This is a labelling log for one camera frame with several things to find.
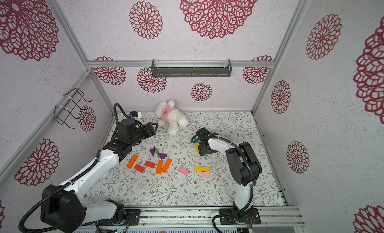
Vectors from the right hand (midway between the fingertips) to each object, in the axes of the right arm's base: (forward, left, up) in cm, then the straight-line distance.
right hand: (209, 148), depth 97 cm
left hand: (0, +31, +22) cm, 38 cm away
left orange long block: (-11, +48, +1) cm, 49 cm away
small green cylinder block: (-3, +34, 0) cm, 34 cm away
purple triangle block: (-3, +37, 0) cm, 37 cm away
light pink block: (-17, +3, -1) cm, 17 cm away
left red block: (-15, +42, -1) cm, 45 cm away
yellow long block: (-14, +5, 0) cm, 15 cm away
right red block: (-12, +37, -1) cm, 39 cm away
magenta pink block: (-15, +16, -2) cm, 22 cm away
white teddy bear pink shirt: (+23, +28, +5) cm, 36 cm away
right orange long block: (-12, +26, -2) cm, 29 cm away
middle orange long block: (-14, +31, 0) cm, 33 cm away
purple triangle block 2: (-6, +30, 0) cm, 30 cm away
